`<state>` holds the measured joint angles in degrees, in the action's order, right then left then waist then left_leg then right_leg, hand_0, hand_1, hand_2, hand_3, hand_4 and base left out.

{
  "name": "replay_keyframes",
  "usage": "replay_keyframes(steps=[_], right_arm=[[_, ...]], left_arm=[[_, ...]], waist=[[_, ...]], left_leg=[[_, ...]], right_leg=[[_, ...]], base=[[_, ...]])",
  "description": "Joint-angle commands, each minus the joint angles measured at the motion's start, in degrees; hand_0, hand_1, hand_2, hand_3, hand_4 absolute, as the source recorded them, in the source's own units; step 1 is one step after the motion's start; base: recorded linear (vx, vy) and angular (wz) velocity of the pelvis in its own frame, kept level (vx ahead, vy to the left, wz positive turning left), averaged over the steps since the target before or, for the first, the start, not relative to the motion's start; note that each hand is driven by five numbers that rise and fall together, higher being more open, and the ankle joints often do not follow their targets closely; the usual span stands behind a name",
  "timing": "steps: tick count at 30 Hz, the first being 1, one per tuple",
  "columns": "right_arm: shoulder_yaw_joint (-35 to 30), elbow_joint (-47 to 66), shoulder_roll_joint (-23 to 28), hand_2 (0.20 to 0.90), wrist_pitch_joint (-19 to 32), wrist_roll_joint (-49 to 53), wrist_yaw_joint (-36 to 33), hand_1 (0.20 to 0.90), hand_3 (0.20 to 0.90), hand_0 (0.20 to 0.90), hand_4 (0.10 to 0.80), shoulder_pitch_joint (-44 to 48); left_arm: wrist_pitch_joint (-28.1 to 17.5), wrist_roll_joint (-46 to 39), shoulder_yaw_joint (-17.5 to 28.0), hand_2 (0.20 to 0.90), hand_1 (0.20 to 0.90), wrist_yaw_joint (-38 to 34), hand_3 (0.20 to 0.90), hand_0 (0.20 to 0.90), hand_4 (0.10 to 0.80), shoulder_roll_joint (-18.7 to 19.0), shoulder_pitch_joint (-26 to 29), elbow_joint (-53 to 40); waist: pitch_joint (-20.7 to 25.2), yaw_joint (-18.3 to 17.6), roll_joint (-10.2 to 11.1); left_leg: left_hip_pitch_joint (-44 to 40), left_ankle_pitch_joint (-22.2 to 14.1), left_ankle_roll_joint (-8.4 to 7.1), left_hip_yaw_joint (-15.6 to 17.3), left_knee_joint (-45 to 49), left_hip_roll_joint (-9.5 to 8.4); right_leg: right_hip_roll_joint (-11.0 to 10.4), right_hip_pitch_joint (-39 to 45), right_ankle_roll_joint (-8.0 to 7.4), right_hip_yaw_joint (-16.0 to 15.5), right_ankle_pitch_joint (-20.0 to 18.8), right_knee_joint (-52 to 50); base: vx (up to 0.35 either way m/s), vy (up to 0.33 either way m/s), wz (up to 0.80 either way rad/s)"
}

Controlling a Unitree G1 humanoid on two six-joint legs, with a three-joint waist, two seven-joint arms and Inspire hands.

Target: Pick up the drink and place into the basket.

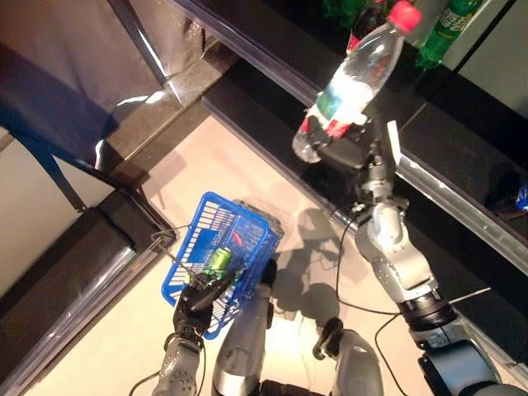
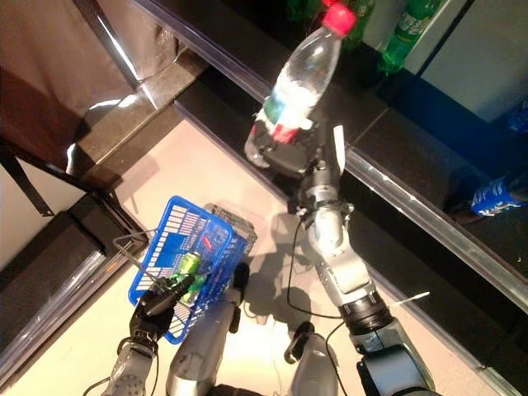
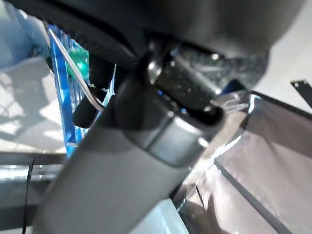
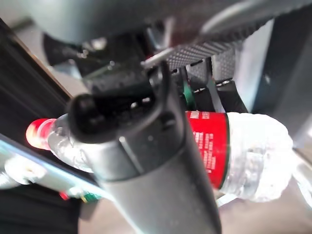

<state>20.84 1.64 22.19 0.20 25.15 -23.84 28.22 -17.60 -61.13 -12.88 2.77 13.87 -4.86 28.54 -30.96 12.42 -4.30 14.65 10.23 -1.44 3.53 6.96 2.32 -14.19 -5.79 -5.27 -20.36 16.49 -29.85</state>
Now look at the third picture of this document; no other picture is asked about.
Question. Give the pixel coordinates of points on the green Sprite bottle yellow cap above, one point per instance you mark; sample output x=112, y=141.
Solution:
x=79, y=61

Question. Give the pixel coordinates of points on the blue plastic shopping basket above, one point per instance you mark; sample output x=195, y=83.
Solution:
x=61, y=85

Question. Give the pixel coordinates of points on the grey left robot leg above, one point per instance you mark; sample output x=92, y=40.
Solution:
x=19, y=36

